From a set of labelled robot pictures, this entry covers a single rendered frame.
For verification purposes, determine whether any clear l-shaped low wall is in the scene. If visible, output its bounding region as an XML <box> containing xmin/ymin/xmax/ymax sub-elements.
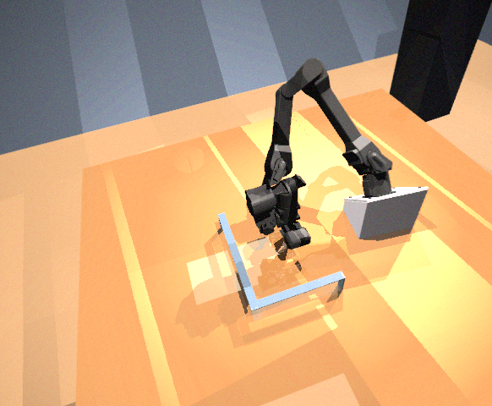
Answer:
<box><xmin>217</xmin><ymin>212</ymin><xmax>346</xmax><ymax>311</ymax></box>

